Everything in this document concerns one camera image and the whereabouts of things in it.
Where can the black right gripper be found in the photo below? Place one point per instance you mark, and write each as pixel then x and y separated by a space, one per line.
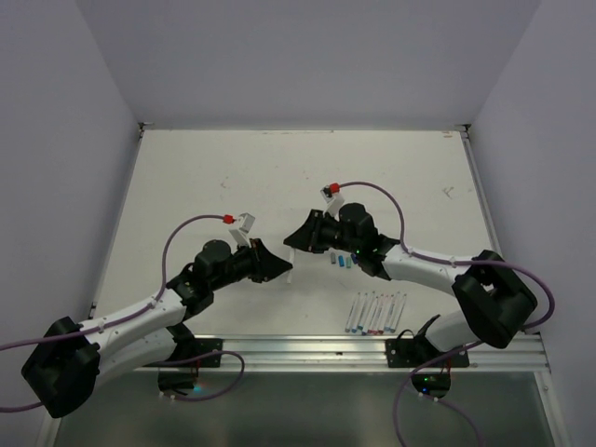
pixel 308 236

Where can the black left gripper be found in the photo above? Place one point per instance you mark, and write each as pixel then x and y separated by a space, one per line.
pixel 266 265

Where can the orange capped white marker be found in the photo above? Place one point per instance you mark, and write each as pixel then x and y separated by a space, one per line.
pixel 291 261

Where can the green capped white marker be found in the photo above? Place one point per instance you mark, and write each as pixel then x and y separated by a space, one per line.
pixel 364 312

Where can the purple capped white marker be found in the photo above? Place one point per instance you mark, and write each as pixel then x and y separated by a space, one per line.
pixel 366 327

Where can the magenta capped white marker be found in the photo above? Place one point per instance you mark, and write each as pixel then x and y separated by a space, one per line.
pixel 375 313

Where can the dark red capped white marker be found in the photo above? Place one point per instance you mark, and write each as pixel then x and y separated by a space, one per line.
pixel 385 313

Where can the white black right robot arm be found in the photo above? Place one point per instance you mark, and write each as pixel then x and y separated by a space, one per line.
pixel 494 303

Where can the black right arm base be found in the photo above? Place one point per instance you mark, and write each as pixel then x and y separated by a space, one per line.
pixel 410 350

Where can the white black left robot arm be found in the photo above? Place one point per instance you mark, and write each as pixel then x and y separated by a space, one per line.
pixel 72 359

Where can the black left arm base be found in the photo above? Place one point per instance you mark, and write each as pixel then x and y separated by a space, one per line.
pixel 186 354

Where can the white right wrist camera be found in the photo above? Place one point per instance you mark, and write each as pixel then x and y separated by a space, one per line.
pixel 331 193

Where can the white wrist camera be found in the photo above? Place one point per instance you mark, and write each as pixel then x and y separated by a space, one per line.
pixel 240 229
pixel 331 193

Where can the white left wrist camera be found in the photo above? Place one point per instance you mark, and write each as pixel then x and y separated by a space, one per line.
pixel 240 229

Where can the aluminium mounting rail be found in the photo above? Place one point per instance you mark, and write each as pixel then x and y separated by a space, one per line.
pixel 326 354

